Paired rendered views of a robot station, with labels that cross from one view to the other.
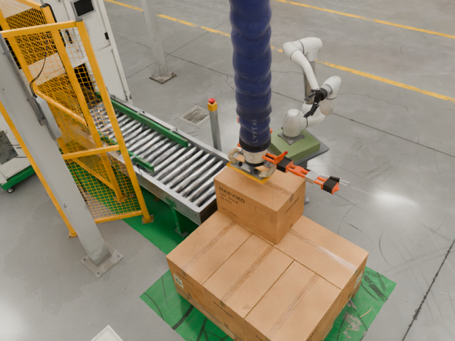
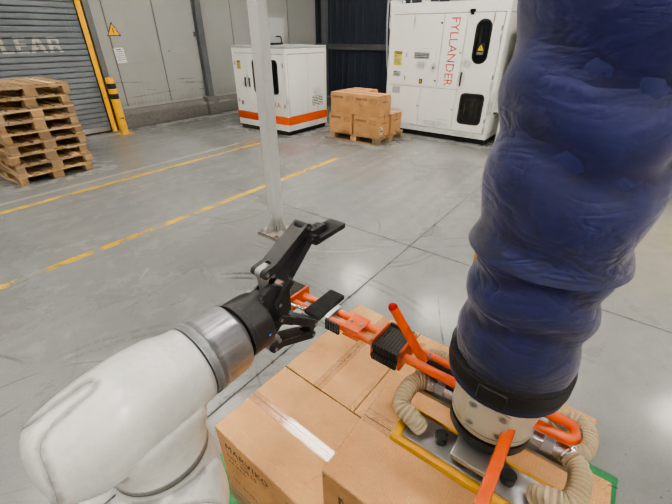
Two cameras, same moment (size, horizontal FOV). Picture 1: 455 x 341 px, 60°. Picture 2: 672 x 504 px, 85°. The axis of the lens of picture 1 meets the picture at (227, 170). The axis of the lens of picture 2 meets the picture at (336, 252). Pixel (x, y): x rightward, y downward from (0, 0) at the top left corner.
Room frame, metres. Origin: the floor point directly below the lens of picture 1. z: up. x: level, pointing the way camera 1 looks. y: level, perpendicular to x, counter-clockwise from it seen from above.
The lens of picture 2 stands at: (2.61, -0.62, 1.90)
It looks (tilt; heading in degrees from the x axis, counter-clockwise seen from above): 31 degrees down; 173
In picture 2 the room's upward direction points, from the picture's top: straight up
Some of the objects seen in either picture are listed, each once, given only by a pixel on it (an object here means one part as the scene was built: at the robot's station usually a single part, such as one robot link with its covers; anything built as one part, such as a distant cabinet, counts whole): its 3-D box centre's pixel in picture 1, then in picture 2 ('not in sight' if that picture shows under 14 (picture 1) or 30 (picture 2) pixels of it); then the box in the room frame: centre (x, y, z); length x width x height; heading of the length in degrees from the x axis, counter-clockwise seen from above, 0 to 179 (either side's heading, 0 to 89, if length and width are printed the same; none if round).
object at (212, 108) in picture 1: (217, 143); not in sight; (3.17, 0.08, 0.50); 0.07 x 0.07 x 1.00; 44
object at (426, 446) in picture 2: not in sight; (472, 460); (2.21, -0.28, 1.13); 0.34 x 0.10 x 0.05; 46
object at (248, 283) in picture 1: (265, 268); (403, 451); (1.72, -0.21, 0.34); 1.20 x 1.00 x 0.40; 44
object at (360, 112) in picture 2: not in sight; (366, 114); (-5.30, 1.03, 0.45); 1.21 x 1.03 x 0.91; 46
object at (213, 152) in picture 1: (166, 131); not in sight; (3.48, 0.61, 0.50); 2.31 x 0.05 x 0.19; 44
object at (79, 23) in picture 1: (76, 149); not in sight; (2.64, 1.25, 1.05); 0.87 x 0.10 x 2.10; 96
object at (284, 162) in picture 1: (284, 164); (393, 345); (1.96, -0.40, 1.23); 0.10 x 0.08 x 0.06; 136
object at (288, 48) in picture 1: (291, 50); not in sight; (2.88, -0.61, 1.60); 0.18 x 0.14 x 0.13; 19
